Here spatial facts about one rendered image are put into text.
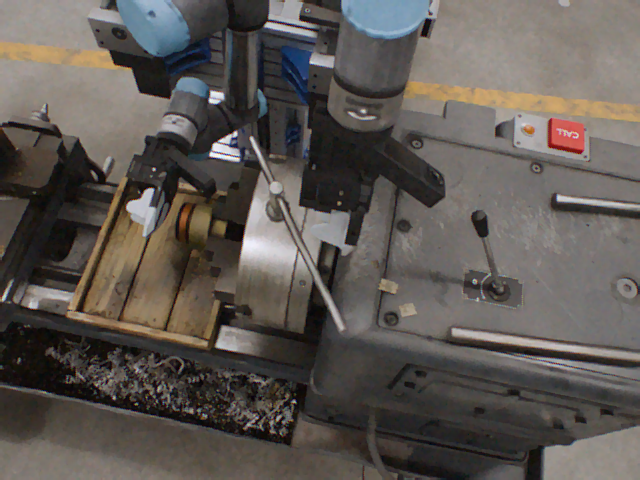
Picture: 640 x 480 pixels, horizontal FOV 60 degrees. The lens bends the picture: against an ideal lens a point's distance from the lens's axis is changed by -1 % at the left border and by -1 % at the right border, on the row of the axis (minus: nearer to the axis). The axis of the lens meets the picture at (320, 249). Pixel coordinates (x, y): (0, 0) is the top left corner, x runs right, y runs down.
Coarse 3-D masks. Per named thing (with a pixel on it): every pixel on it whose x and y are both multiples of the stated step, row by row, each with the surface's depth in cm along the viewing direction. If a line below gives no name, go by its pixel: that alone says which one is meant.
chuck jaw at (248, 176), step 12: (252, 168) 97; (240, 180) 98; (252, 180) 97; (228, 192) 99; (240, 192) 99; (252, 192) 98; (216, 204) 100; (228, 204) 100; (240, 204) 100; (216, 216) 101; (228, 216) 101; (240, 216) 101
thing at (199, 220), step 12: (192, 204) 103; (204, 204) 103; (180, 216) 101; (192, 216) 101; (204, 216) 101; (180, 228) 101; (192, 228) 100; (204, 228) 100; (216, 228) 101; (228, 228) 107; (180, 240) 103; (192, 240) 102; (204, 240) 101
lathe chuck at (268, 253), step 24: (288, 168) 94; (264, 192) 90; (288, 192) 91; (264, 216) 89; (264, 240) 88; (288, 240) 88; (240, 264) 89; (264, 264) 89; (288, 264) 89; (240, 288) 91; (264, 288) 90; (288, 288) 90; (264, 312) 94
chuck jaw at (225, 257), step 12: (216, 240) 101; (228, 240) 101; (216, 252) 99; (228, 252) 100; (216, 264) 98; (228, 264) 98; (216, 276) 101; (228, 276) 97; (216, 288) 95; (228, 288) 96; (228, 300) 98; (240, 312) 97
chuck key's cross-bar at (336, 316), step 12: (252, 144) 85; (264, 156) 84; (264, 168) 84; (288, 216) 81; (300, 240) 79; (300, 252) 79; (312, 264) 77; (312, 276) 76; (324, 288) 75; (324, 300) 74; (336, 312) 73; (336, 324) 72
